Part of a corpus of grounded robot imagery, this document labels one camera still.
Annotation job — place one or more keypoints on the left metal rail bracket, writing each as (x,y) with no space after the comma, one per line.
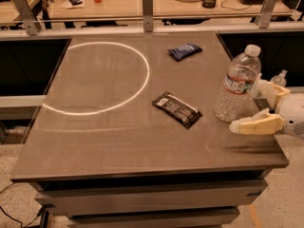
(30,22)

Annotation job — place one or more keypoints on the blue rxbar blueberry wrapper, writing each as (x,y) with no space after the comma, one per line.
(181,52)

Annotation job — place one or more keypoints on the clear plastic water bottle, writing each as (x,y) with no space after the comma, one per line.
(239,80)

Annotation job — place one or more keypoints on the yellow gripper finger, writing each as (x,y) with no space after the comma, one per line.
(262,123)
(269,94)

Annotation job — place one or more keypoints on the black mesh pen cup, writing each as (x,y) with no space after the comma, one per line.
(209,4)

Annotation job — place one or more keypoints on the metal rail bracket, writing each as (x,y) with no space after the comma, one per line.
(30,22)
(265,16)
(147,15)

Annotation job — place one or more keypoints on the middle metal rail bracket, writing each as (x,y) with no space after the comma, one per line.
(147,15)

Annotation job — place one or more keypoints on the black snack bar wrapper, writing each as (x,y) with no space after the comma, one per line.
(178,109)

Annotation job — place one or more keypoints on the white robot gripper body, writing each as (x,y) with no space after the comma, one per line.
(294,113)

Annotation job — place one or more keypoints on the small hand sanitizer bottle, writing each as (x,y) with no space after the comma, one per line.
(280,79)

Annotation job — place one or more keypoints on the grey table drawer base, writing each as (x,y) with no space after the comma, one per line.
(208,200)

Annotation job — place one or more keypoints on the right metal rail bracket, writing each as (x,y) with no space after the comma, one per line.
(265,16)

